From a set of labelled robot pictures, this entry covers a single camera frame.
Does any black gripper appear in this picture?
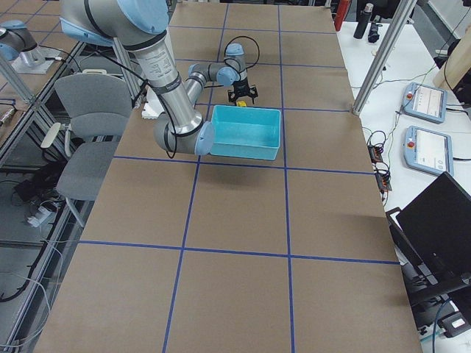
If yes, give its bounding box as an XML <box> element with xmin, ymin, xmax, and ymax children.
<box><xmin>227</xmin><ymin>79</ymin><xmax>258</xmax><ymax>104</ymax></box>

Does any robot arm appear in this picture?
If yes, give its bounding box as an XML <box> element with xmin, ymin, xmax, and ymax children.
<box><xmin>60</xmin><ymin>0</ymin><xmax>258</xmax><ymax>156</ymax></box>
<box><xmin>1</xmin><ymin>20</ymin><xmax>52</xmax><ymax>74</ymax></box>

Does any light blue plastic bin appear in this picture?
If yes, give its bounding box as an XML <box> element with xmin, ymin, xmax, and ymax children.
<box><xmin>210</xmin><ymin>105</ymin><xmax>281</xmax><ymax>160</ymax></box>

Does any grey office chair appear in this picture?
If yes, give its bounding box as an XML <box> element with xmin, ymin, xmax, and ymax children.
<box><xmin>40</xmin><ymin>68</ymin><xmax>134</xmax><ymax>227</ymax></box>

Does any black bottle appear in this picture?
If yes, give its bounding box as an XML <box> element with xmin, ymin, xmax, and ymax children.
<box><xmin>353</xmin><ymin>2</ymin><xmax>374</xmax><ymax>39</ymax></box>

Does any orange usb hub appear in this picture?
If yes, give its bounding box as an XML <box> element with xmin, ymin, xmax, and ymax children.
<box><xmin>368</xmin><ymin>146</ymin><xmax>383</xmax><ymax>163</ymax></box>

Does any upper teach pendant tablet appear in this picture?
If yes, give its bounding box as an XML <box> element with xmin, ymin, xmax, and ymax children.
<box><xmin>402</xmin><ymin>82</ymin><xmax>447</xmax><ymax>124</ymax></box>

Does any teach pendant tablet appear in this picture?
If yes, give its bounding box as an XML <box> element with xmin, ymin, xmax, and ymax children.
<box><xmin>403</xmin><ymin>126</ymin><xmax>454</xmax><ymax>176</ymax></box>
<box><xmin>402</xmin><ymin>82</ymin><xmax>447</xmax><ymax>124</ymax></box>

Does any lower teach pendant tablet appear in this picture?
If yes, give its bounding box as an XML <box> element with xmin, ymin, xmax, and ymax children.
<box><xmin>403</xmin><ymin>126</ymin><xmax>454</xmax><ymax>176</ymax></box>

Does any black laptop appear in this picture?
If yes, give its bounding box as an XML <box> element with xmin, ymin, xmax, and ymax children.
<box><xmin>386</xmin><ymin>172</ymin><xmax>470</xmax><ymax>312</ymax></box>

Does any grey aluminium post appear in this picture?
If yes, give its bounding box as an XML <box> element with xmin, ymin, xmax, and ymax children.
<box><xmin>352</xmin><ymin>0</ymin><xmax>417</xmax><ymax>115</ymax></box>

